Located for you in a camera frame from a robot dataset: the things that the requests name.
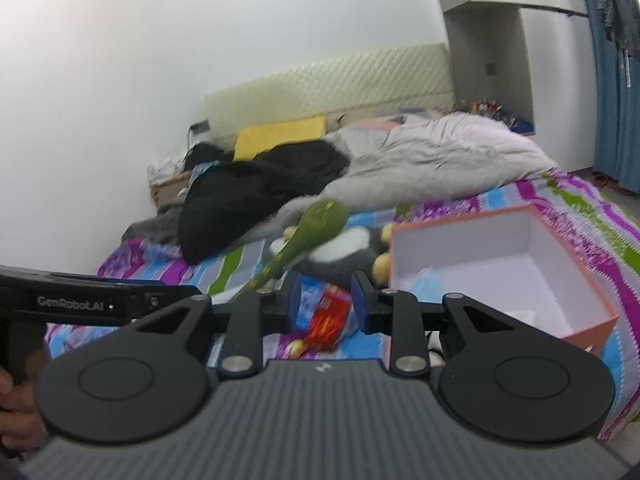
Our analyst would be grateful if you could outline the red snack packet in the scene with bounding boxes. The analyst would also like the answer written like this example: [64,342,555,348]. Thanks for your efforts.
[302,292,354,353]

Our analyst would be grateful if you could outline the white crumpled cloth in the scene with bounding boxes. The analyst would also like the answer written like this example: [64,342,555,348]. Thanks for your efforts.
[146,152,188,186]

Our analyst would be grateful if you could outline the person's left hand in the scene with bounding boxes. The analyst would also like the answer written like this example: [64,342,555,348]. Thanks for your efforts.
[0,352,53,455]

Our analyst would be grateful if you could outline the row of small bottles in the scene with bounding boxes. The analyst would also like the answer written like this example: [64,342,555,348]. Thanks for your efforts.
[467,99,506,121]

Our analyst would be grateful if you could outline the blue bedside clutter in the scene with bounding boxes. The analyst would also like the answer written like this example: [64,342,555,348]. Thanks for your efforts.
[505,115,536,136]

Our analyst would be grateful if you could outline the brown cardboard box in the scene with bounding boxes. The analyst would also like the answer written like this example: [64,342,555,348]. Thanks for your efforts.
[150,170,193,211]

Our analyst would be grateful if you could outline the grey penguin plush toy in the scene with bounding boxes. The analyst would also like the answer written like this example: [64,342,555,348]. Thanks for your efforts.
[270,225,396,292]

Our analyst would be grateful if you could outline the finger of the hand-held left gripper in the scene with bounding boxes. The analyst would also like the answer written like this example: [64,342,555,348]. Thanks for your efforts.
[129,282,202,319]

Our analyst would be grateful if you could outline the pink pillow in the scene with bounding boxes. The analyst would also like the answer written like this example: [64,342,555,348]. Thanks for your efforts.
[350,117,407,134]

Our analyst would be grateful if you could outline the cream quilted headboard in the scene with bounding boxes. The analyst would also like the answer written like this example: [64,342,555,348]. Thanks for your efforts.
[204,42,456,153]

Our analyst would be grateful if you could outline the green plush mallet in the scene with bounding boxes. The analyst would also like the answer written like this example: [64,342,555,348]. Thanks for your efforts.
[235,200,348,306]

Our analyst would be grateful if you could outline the black cloth bundle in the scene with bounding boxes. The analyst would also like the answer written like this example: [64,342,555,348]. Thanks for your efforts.
[184,142,236,171]

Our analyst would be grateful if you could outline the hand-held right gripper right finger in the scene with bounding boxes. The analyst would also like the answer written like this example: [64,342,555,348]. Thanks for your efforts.
[350,271,517,377]

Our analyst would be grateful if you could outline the yellow pillow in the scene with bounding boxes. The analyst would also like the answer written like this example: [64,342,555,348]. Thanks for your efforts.
[233,116,328,162]

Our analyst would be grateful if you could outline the orange cardboard box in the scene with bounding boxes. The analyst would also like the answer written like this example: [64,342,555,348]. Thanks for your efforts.
[389,205,620,357]

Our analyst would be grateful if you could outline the grey hanging garment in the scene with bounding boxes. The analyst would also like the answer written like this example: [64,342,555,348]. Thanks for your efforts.
[582,0,640,56]

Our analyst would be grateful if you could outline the dark grey blanket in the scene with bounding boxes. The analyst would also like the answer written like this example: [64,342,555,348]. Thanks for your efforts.
[122,205,183,248]

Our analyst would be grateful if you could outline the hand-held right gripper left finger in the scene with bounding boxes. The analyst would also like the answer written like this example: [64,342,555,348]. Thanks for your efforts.
[132,275,303,380]

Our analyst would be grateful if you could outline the grey quilt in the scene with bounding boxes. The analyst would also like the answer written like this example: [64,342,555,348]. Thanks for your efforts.
[240,112,558,248]

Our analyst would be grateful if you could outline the black jacket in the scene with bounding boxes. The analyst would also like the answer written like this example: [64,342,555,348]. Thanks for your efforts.
[177,140,351,266]

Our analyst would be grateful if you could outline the floral striped bed sheet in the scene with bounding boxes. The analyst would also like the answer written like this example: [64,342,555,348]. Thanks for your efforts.
[45,170,640,443]

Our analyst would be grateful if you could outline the blue curtain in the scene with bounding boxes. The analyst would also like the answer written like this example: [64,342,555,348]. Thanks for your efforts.
[575,0,640,191]

